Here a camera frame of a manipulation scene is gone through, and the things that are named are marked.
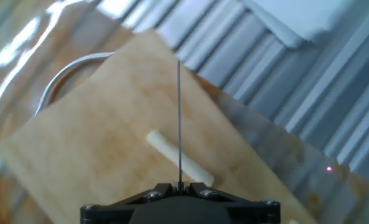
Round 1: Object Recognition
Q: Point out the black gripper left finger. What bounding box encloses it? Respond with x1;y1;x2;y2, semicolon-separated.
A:
80;183;180;224

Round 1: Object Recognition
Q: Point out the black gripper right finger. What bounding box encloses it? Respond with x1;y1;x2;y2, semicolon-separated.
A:
180;182;281;224

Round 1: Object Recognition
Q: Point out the steel cleaver knife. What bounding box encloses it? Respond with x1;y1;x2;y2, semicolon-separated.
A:
176;60;184;191

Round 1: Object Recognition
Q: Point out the white scallion stalk piece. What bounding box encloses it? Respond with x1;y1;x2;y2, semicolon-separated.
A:
145;129;215;187

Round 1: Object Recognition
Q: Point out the wooden cutting board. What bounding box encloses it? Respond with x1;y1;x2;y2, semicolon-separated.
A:
0;29;319;224

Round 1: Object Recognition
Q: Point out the white paper stack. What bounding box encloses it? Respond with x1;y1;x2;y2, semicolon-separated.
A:
241;0;368;49

